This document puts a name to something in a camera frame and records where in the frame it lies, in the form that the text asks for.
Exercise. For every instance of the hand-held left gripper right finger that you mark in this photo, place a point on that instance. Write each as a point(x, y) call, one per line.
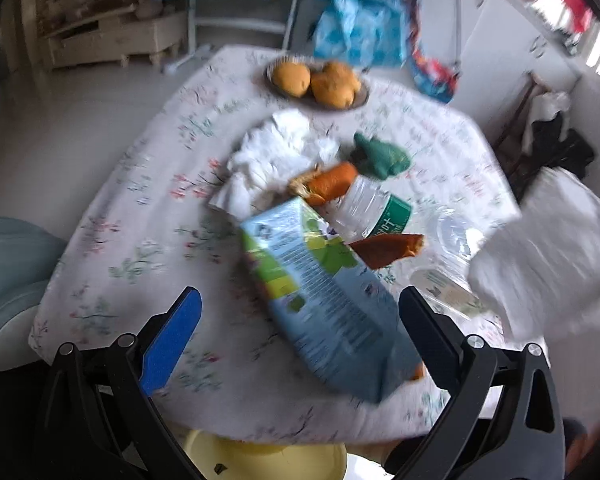
point(425, 340)

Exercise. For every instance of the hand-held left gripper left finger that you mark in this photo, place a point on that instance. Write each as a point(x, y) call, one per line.
point(172, 340)

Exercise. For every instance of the clear plastic bottle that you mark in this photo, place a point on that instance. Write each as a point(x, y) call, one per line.
point(452, 255)

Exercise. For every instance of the blue green juice carton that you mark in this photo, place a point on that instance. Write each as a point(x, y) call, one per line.
point(320, 290)

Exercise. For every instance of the green label plastic bottle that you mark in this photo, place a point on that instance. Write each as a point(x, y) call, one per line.
point(367, 210)

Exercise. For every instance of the white plastic bag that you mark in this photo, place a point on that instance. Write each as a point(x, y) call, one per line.
point(550, 265)

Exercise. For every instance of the yellow plastic basin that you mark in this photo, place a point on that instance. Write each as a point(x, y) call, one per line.
point(275, 460)

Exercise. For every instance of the curled orange peel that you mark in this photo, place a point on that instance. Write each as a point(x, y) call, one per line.
point(385, 251)

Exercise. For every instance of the floral tablecloth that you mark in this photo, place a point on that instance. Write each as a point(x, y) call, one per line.
point(155, 220)

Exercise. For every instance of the light blue sofa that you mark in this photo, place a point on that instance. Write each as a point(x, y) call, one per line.
point(15, 280)

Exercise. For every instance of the carrot plush toy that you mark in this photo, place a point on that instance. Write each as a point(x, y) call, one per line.
point(352, 172)

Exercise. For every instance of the crumpled white tissue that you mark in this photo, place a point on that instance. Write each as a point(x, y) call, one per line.
point(275, 160)

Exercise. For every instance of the black jacket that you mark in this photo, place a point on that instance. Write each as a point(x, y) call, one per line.
point(562, 147)

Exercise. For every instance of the wooden chair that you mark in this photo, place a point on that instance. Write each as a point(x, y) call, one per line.
point(517, 120)

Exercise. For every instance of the yellow mango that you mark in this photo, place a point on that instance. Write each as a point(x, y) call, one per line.
point(331, 92)
point(291, 79)
point(341, 72)

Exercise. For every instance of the white sack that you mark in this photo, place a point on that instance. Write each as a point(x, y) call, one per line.
point(547, 105)

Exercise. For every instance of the colourful printed bag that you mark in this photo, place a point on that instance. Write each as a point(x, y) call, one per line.
point(432, 72)

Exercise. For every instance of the cream TV cabinet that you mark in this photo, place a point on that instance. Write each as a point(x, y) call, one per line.
point(115, 35)

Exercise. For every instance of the blue checkered plastic bag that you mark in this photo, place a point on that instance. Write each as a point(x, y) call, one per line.
point(360, 25)

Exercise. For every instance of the white kettlebell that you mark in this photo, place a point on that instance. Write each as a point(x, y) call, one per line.
point(149, 5)

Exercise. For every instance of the white wall cabinets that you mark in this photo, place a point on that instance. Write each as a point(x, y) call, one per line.
point(520, 45)

